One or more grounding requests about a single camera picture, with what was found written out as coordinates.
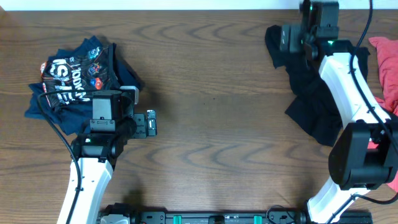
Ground plain black t-shirt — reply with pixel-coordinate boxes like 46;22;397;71
264;24;371;147

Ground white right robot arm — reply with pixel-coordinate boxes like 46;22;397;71
279;24;397;223

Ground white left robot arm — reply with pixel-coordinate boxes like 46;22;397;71
57;86;157;223

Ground folded navy blue shirt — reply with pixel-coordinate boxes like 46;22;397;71
25;36;143;135

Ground black graphic print shirt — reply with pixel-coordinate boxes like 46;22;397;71
40;44;121;108

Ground red cloth garment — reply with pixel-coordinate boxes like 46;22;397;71
366;36;398;193

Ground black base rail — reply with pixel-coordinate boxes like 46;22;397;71
96;202;374;224

